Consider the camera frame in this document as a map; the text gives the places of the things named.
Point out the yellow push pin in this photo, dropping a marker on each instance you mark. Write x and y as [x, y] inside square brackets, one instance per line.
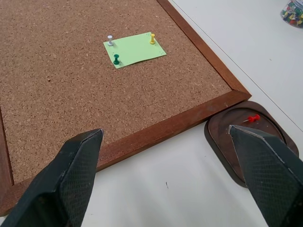
[152, 39]

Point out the clear jar of push pins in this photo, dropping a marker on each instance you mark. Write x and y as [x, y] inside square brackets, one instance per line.
[292, 13]

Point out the light green paper note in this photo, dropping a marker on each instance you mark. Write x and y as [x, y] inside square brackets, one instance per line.
[135, 49]

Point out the dark wooden oval tray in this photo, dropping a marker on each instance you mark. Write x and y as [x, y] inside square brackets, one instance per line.
[222, 137]

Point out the green push pin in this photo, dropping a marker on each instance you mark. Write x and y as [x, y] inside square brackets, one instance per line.
[116, 59]

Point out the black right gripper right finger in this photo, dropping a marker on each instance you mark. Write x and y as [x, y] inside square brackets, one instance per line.
[267, 179]

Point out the red push pin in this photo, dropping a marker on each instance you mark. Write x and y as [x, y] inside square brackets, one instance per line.
[253, 118]

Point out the white push pin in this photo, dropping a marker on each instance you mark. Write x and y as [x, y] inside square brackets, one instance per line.
[110, 40]

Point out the wood-framed cork board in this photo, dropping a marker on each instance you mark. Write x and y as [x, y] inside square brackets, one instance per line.
[94, 71]

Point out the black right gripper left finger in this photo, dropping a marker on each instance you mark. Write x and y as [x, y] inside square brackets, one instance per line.
[68, 179]

